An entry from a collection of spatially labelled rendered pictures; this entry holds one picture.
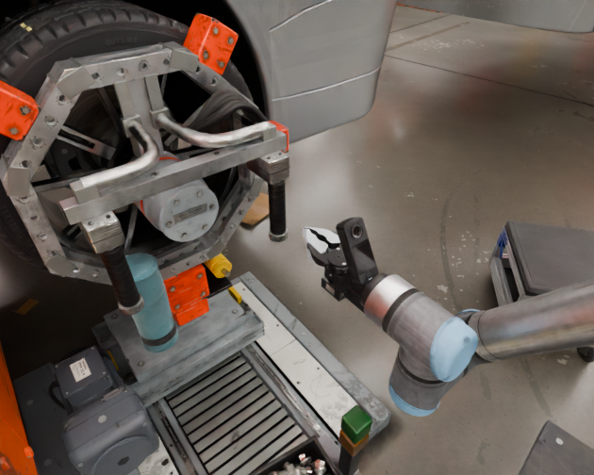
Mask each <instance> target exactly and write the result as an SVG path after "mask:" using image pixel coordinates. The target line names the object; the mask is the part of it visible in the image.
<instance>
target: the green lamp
mask: <svg viewBox="0 0 594 475"><path fill-rule="evenodd" d="M371 425H372V419H371V418H370V417H369V416H368V415H367V414H366V412H365V411H364V410H363V409H362V408H361V407H360V406H359V405H355V406H354V407H353V408H352V409H350V410H349V411H348V412H347V413H346V414H344V415H343V416H342V417H341V423H340V428H341V430H342V431H343V432H344V433H346V434H347V435H348V437H349V438H350V439H351V440H352V441H353V442H354V443H355V444H356V443H357V442H358V441H360V440H361V439H362V438H363V437H364V436H365V435H366V434H368V433H369V432H370V431H371Z"/></svg>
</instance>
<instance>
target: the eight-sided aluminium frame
mask: <svg viewBox="0 0 594 475"><path fill-rule="evenodd" d="M117 71H120V72H119V73H117ZM177 71H180V72H181V73H182V74H184V75H185V76H187V77H188V78H189V79H191V80H192V81H193V82H195V83H196V84H197V85H199V86H200V87H201V88H203V89H204V90H205V91H207V92H208V93H209V94H211V95H212V94H213V93H215V92H216V91H218V90H232V91H235V92H237V93H239V94H240V95H242V96H243V97H244V98H245V99H246V100H247V101H248V102H249V103H250V104H252V105H254V106H256V105H255V104H254V103H253V101H252V100H250V99H248V98H247V97H245V96H244V95H243V94H242V93H241V92H239V91H238V90H237V89H236V88H234V87H233V86H232V85H231V84H230V83H228V82H227V81H226V80H225V79H224V78H222V77H221V76H220V75H219V74H217V73H216V72H215V71H214V70H212V69H210V68H209V67H207V66H206V65H205V64H203V63H201V62H199V61H198V56H197V55H195V54H193V53H192V52H191V51H190V50H189V49H188V48H187V47H185V46H182V45H180V44H178V43H176V42H174V41H170V42H164V43H162V42H159V43H158V44H153V45H148V46H142V47H137V48H131V49H125V50H121V51H115V52H109V53H104V54H98V55H93V56H87V57H77V58H73V57H70V58H69V59H66V60H61V61H56V62H55V64H54V66H53V68H52V69H51V71H50V72H49V73H48V74H46V75H47V77H46V79H45V81H44V83H43V84H42V86H41V89H40V90H39V92H38V94H37V96H36V97H35V99H34V101H35V102H36V103H37V104H38V106H39V107H40V108H41V111H40V113H39V114H38V116H37V118H36V120H35V121H34V122H33V124H32V126H31V128H30V129H29V131H28V133H27V135H26V136H25V139H24V140H23V141H22V142H20V141H17V140H15V139H12V140H11V142H10V143H9V145H8V148H7V149H6V151H5V152H4V153H3V154H1V159H0V179H1V182H2V184H3V187H4V189H5V191H6V194H7V196H9V198H10V199H11V201H12V202H13V204H14V206H15V208H16V210H17V212H18V214H19V215H20V217H21V219H22V221H23V223H24V225H25V228H26V229H27V231H28V233H29V235H30V236H31V238H32V240H33V242H34V244H35V245H36V247H37V249H38V252H39V254H40V256H41V259H42V262H43V264H44V265H45V266H46V267H47V269H48V270H49V272H50V273H53V274H57V275H61V276H62V277H65V276H67V277H72V278H76V279H82V280H87V281H92V282H96V283H101V284H106V285H111V286H112V283H111V281H110V278H109V276H108V274H107V270H106V267H105V264H104V262H103V260H102V257H101V255H97V254H90V253H86V252H82V251H78V250H75V249H71V248H68V247H64V246H61V245H60V243H59V241H58V238H57V236H56V234H55V232H54V230H53V228H52V226H51V223H50V221H49V220H48V218H47V216H46V214H45V212H44V210H43V208H42V206H41V203H40V200H39V198H38V196H37V194H36V192H35V190H34V189H33V187H32V185H31V183H30V181H31V179H32V177H33V176H34V174H35V172H36V170H37V169H38V167H39V166H40V165H41V162H42V160H43V159H44V157H45V155H46V153H47V152H48V150H49V148H50V147H51V145H52V143H53V141H54V140H55V138H56V136H57V134H58V132H59V130H60V128H61V127H62V125H63V124H64V123H65V121H66V119H67V117H68V116H69V114H70V112H71V110H72V109H73V107H74V105H75V103H76V101H77V99H78V98H79V96H80V94H81V92H82V91H83V90H92V89H96V88H101V87H105V86H110V85H113V82H118V81H123V80H126V81H127V82H128V81H132V80H137V79H142V78H144V77H145V76H146V75H150V74H157V75H160V74H167V73H172V72H177ZM256 107H257V108H258V106H256ZM243 114H244V113H243V111H242V110H241V109H239V110H237V111H236V112H235V113H233V124H234V130H238V129H241V128H243V127H246V125H244V124H242V123H241V115H243ZM238 169H239V180H238V181H237V183H236V184H235V186H234V187H233V188H232V189H231V191H230V193H229V194H228V196H227V197H226V199H225V200H224V202H223V204H222V206H221V207H220V209H219V211H218V215H217V218H216V220H215V221H214V223H213V225H212V226H211V227H210V228H209V230H208V231H206V232H205V233H204V234H203V235H202V236H200V237H198V238H197V239H194V240H191V241H188V242H186V243H184V244H181V245H179V246H177V247H174V248H172V249H170V250H169V251H166V252H164V253H162V254H158V255H156V256H155V258H156V259H157V262H158V268H159V271H160V273H161V276H162V279H163V281H164V280H167V279H169V278H171V277H173V276H175V275H177V274H179V273H181V272H183V271H185V270H189V269H191V268H193V267H195V266H197V265H199V264H201V263H203V262H206V261H207V260H209V259H210V260H211V259H213V258H214V257H215V256H217V255H219V254H220V253H221V252H222V250H223V249H224V248H225V247H226V246H225V245H226V244H227V242H228V240H229V239H230V238H231V237H232V235H233V234H234V232H235V231H236V229H237V228H238V226H239V224H240V223H241V221H242V219H243V218H244V216H245V215H246V213H247V212H248V210H249V209H250V207H251V206H252V204H253V203H254V201H255V200H256V197H259V193H260V191H261V190H262V189H263V181H264V180H263V179H262V178H260V177H259V176H258V175H256V174H255V173H253V172H252V171H250V170H249V169H247V166H246V163H243V164H240V165H238Z"/></svg>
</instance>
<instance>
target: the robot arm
mask: <svg viewBox="0 0 594 475"><path fill-rule="evenodd" d="M336 229H337V232H336V231H333V230H332V231H329V230H326V229H321V228H314V227H305V228H303V229H302V238H303V241H304V243H305V246H306V251H307V257H308V260H309V261H310V262H311V263H312V264H315V263H316V264H317V265H319V266H322V267H325V269H324V276H325V278H326V279H327V280H328V282H327V281H326V280H325V279H324V278H322V287H323V288H324V289H325V290H326V291H327V292H329V293H330V294H331V295H332V296H333V297H334V298H335V299H337V300H338V301H339V302H340V301H341V300H343V299H345V298H346V299H348V300H349V301H350V302H351V303H353V304H354V305H355V306H356V307H357V308H359V309H360V310H361V311H362V312H363V313H364V314H365V316H366V317H367V318H369V319H370V320H371V321H372V322H373V323H375V324H376V325H377V326H378V327H379V328H380V329H382V330H383V331H384V332H385V333H387V334H388V335H389V336H390V337H391V338H393V339H394V340H395V341H396V342H397V343H398V344H400V347H399V350H398V353H397V357H396V360H395V364H394V367H393V371H392V373H391V374H390V376H389V386H388V389H389V394H390V397H391V398H392V400H393V401H394V403H395V404H396V405H397V406H398V407H399V408H400V409H402V410H403V411H404V412H406V413H407V414H409V415H412V416H417V417H423V416H428V415H430V414H432V413H433V412H434V411H435V410H436V409H437V408H438V406H439V404H440V399H441V398H442V397H443V396H444V395H445V394H446V393H447V392H448V391H449V390H450V389H451V388H452V387H453V386H454V385H456V384H457V383H458V382H459V381H460V380H461V379H462V378H463V377H464V376H465V375H466V374H467V373H469V372H470V371H471V370H472V369H473V368H474V367H476V366H477V365H480V364H486V363H492V362H498V361H501V360H503V359H507V358H514V357H520V356H525V355H532V354H538V353H544V352H556V351H562V350H568V349H574V348H581V347H586V346H592V345H594V279H591V280H588V281H584V282H582V283H578V284H575V285H572V286H568V287H563V288H559V289H557V290H554V291H550V292H547V293H543V294H540V295H537V296H534V297H531V298H528V299H524V300H521V301H518V302H514V303H509V304H506V305H503V306H499V307H496V308H493V309H489V310H487V311H480V310H476V309H467V310H464V311H462V312H459V313H457V314H455V315H453V314H451V313H450V312H449V311H447V310H446V309H444V308H443V307H442V306H440V305H439V304H437V303H436V302H434V301H433V300H432V299H430V298H429V297H427V296H426V295H425V294H423V293H422V292H420V291H419V290H417V289H416V288H415V287H413V286H412V285H410V284H409V283H408V282H406V280H404V279H403V278H402V277H400V276H399V275H396V274H393V275H388V274H386V273H380V274H379V271H378V269H377V266H376V262H375V259H374V255H373V252H372V248H371V244H370V240H369V237H368V233H367V230H366V226H365V223H364V221H363V218H360V217H351V218H349V219H347V220H345V221H342V222H340V223H338V224H337V226H336ZM326 284H327V285H329V286H330V287H331V288H333V289H334V290H335V294H333V293H332V292H331V291H330V290H329V289H328V288H326ZM333 286H334V287H333ZM341 293H343V296H342V297H341Z"/></svg>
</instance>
